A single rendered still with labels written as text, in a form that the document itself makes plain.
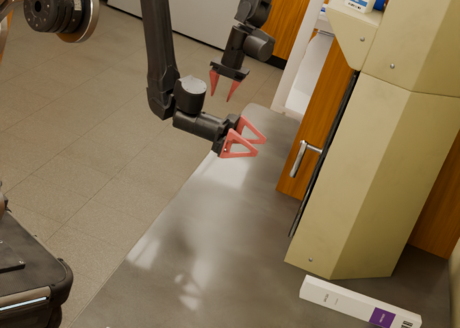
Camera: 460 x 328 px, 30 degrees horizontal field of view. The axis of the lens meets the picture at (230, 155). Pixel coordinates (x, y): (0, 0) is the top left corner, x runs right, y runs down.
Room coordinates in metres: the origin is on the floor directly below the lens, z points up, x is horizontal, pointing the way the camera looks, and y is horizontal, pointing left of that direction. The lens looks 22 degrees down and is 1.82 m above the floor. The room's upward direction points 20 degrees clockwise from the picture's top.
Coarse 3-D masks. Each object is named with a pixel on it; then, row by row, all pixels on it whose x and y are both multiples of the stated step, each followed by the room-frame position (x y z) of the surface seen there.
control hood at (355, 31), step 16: (336, 0) 1.84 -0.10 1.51; (336, 16) 1.72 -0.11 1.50; (352, 16) 1.72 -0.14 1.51; (368, 16) 1.78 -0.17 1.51; (336, 32) 1.72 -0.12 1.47; (352, 32) 1.72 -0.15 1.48; (368, 32) 1.71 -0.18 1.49; (352, 48) 1.72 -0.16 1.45; (368, 48) 1.71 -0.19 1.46; (352, 64) 1.72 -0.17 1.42
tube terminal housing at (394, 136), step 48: (432, 0) 1.71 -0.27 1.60; (384, 48) 1.71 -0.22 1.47; (432, 48) 1.71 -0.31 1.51; (384, 96) 1.71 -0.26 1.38; (432, 96) 1.74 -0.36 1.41; (336, 144) 1.71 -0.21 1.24; (384, 144) 1.70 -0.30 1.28; (432, 144) 1.79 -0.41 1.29; (336, 192) 1.71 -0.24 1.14; (384, 192) 1.73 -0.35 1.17; (336, 240) 1.70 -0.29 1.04; (384, 240) 1.78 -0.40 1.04
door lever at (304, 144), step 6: (300, 144) 1.77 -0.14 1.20; (306, 144) 1.76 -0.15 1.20; (300, 150) 1.76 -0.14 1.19; (312, 150) 1.76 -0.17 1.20; (318, 150) 1.76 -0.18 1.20; (300, 156) 1.76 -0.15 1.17; (294, 162) 1.76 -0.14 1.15; (300, 162) 1.76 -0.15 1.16; (294, 168) 1.76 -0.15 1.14; (294, 174) 1.76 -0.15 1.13
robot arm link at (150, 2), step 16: (144, 0) 1.79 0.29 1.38; (160, 0) 1.78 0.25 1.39; (144, 16) 1.80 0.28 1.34; (160, 16) 1.78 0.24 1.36; (144, 32) 1.81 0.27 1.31; (160, 32) 1.78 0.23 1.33; (160, 48) 1.79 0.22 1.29; (160, 64) 1.79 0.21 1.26; (176, 64) 1.82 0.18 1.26; (160, 80) 1.79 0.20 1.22; (160, 96) 1.79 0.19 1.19
